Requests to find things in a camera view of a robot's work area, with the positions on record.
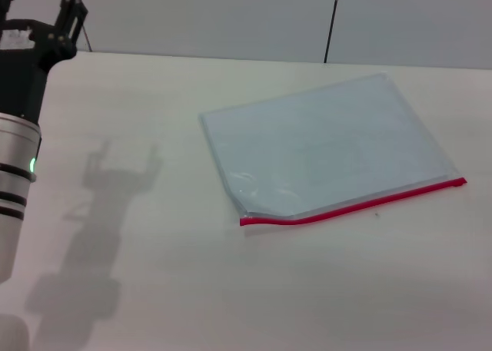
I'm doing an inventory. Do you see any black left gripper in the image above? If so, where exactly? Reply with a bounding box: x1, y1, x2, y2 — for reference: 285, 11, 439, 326
0, 0, 90, 124

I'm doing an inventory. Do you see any clear document bag red zip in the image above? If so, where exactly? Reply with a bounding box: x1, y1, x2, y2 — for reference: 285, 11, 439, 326
197, 72, 468, 228

